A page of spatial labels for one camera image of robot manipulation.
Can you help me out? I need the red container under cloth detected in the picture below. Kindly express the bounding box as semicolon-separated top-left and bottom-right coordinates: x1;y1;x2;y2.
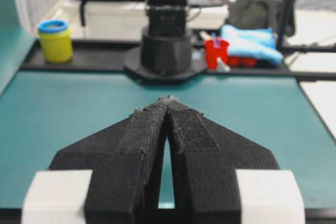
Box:
227;56;258;68

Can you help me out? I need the red cup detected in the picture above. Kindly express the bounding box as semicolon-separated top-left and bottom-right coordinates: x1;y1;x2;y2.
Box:
205;37;229;69

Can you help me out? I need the black tray shelf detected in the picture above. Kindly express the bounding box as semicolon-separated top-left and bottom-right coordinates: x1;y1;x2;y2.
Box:
20;40;292;83

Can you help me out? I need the yellow cup with blue rim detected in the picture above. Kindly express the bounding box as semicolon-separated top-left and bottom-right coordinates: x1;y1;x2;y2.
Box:
38;19;73;64

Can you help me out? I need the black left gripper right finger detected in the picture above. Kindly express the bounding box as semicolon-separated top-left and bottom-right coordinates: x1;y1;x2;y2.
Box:
163;95;306;224

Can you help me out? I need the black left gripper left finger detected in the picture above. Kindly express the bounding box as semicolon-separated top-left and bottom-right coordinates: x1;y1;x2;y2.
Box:
22;97;169;224

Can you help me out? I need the light blue cloth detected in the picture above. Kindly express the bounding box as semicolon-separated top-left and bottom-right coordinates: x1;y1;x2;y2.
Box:
220;24;284;65

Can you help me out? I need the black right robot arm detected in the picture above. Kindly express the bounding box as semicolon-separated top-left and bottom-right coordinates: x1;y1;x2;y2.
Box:
135;0;306;223

